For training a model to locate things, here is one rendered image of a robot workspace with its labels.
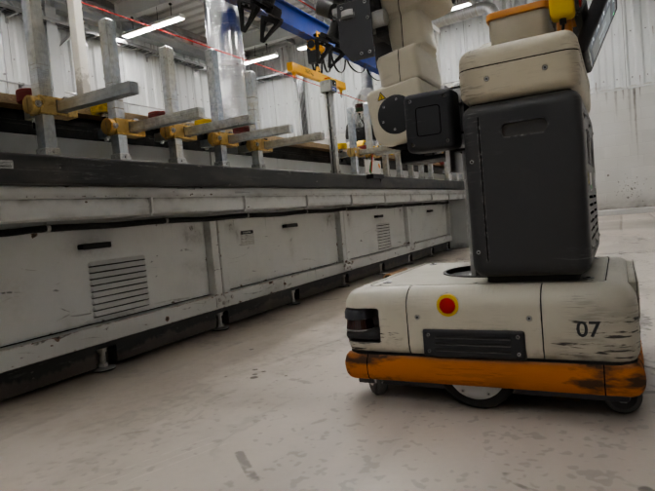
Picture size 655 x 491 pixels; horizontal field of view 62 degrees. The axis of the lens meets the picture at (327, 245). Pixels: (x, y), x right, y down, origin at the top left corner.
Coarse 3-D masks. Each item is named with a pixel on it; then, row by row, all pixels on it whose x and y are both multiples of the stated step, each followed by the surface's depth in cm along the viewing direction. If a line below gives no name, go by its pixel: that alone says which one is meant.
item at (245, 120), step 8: (224, 120) 186; (232, 120) 184; (240, 120) 183; (248, 120) 181; (184, 128) 194; (192, 128) 193; (200, 128) 191; (208, 128) 189; (216, 128) 188; (224, 128) 186; (232, 128) 187; (160, 136) 200
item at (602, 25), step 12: (600, 0) 120; (612, 0) 128; (576, 12) 120; (588, 12) 121; (600, 12) 120; (612, 12) 135; (576, 24) 130; (588, 24) 121; (600, 24) 127; (588, 36) 122; (600, 36) 134; (588, 48) 124; (600, 48) 142; (588, 60) 131; (588, 72) 143
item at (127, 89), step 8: (104, 88) 141; (112, 88) 140; (120, 88) 139; (128, 88) 137; (136, 88) 139; (72, 96) 147; (80, 96) 146; (88, 96) 144; (96, 96) 143; (104, 96) 141; (112, 96) 140; (120, 96) 141; (128, 96) 141; (64, 104) 149; (72, 104) 148; (80, 104) 146; (88, 104) 146; (96, 104) 147; (24, 112) 157; (64, 112) 152; (32, 120) 158
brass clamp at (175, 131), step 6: (174, 126) 191; (180, 126) 193; (186, 126) 196; (162, 132) 190; (168, 132) 189; (174, 132) 190; (180, 132) 193; (168, 138) 192; (186, 138) 196; (192, 138) 198
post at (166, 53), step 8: (160, 48) 191; (168, 48) 191; (160, 56) 191; (168, 56) 190; (160, 64) 192; (168, 64) 190; (168, 72) 190; (168, 80) 191; (168, 88) 191; (168, 96) 191; (176, 96) 193; (168, 104) 192; (176, 104) 193; (168, 112) 192; (176, 144) 192; (176, 152) 192
